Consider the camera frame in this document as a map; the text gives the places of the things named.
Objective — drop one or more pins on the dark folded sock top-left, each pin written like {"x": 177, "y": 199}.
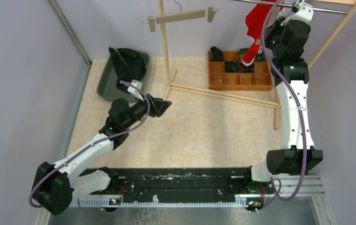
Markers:
{"x": 216, "y": 54}

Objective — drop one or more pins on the dark rolled sock right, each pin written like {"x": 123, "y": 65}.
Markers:
{"x": 247, "y": 69}

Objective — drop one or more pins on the dark folded sock middle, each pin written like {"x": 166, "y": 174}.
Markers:
{"x": 231, "y": 66}

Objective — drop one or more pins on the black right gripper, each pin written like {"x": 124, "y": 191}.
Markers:
{"x": 274, "y": 27}

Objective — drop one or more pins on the camouflage folded cloth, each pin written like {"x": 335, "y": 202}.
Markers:
{"x": 259, "y": 57}

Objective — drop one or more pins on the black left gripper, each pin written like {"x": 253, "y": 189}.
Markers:
{"x": 157, "y": 106}

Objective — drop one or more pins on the wooden compartment tray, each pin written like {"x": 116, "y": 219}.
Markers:
{"x": 219, "y": 79}

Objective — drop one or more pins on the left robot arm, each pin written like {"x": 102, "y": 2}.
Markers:
{"x": 58, "y": 184}

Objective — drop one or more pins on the grey plastic bin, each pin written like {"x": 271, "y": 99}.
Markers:
{"x": 107, "y": 88}

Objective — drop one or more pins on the wooden clothes rack frame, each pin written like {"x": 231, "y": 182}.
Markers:
{"x": 199, "y": 64}

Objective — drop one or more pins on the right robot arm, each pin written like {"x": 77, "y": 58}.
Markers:
{"x": 297, "y": 151}

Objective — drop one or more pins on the black striped garment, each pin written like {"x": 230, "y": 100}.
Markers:
{"x": 129, "y": 65}

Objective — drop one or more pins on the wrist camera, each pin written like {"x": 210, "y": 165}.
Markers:
{"x": 302, "y": 12}
{"x": 134, "y": 89}

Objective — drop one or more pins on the aluminium front rail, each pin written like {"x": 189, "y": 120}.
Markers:
{"x": 283, "y": 186}

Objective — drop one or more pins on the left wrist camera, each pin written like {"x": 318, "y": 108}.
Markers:
{"x": 134, "y": 89}

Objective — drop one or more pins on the red underwear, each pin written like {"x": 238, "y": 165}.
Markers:
{"x": 254, "y": 21}

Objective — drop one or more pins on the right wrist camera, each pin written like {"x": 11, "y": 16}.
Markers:
{"x": 302, "y": 12}

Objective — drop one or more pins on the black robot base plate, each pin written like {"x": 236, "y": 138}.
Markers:
{"x": 182, "y": 185}

